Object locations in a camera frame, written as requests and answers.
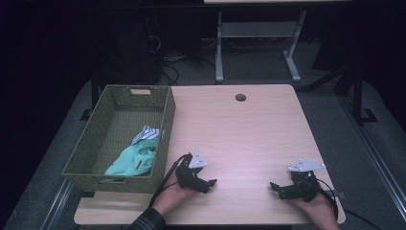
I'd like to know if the mint green hat striped lining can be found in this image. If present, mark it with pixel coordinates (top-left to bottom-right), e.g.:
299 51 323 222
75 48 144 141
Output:
103 125 161 177

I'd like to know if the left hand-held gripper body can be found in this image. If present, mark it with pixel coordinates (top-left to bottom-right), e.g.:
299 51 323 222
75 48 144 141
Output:
174 150 209 194

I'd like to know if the grey metal desk frame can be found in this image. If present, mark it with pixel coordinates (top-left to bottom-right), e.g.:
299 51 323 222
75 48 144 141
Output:
214 9 308 84

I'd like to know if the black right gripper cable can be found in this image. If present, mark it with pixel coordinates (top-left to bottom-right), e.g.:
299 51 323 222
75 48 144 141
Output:
304 175 340 222

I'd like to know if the black metal stand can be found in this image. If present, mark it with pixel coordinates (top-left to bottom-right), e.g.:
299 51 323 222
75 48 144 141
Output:
350 62 379 126

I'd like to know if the green woven basket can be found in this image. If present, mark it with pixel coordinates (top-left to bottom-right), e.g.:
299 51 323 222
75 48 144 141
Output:
61 83 177 195

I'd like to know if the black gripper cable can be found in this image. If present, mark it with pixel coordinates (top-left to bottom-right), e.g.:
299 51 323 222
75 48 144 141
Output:
304 175 340 222
148 153 193 208

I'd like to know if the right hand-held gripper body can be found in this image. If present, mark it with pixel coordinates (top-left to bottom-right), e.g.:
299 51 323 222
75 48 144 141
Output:
285 158 327 203

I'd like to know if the tangle of floor cables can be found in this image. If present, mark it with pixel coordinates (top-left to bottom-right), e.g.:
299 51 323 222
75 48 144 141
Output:
146 34 218 86

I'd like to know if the person's left hand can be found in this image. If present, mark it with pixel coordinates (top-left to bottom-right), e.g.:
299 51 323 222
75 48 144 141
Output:
152 172 196 217

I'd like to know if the black floor cable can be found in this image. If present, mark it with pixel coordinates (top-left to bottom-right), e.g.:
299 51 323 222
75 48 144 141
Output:
342 207 386 230

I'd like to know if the aluminium floor rail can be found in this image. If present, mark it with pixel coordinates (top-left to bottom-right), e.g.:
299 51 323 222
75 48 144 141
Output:
39 177 77 230
340 94 406 222

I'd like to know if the person's right hand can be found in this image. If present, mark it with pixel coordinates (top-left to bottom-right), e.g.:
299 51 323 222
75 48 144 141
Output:
286 190 341 228

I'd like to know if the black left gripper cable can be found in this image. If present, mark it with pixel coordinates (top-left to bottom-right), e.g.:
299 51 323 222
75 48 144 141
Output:
148 153 193 208

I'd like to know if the grey tape strip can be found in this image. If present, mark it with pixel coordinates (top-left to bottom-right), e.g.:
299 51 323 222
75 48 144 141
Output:
325 189 347 200

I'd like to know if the black computer tower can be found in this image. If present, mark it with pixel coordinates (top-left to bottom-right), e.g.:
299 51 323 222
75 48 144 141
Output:
94 12 162 86

